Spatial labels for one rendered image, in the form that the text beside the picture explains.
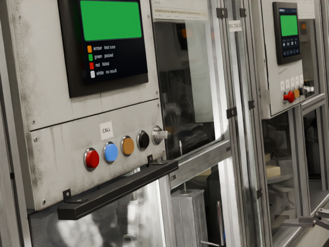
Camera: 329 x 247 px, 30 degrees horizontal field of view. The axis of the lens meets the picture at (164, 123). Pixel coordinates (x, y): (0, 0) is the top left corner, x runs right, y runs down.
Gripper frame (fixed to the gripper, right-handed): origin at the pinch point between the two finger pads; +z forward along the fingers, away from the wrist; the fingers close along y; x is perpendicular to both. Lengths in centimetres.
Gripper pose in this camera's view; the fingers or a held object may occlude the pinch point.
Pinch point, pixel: (297, 241)
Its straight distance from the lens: 146.6
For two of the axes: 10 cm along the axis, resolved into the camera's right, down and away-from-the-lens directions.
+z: -8.8, 0.4, 4.7
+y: -1.1, -9.9, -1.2
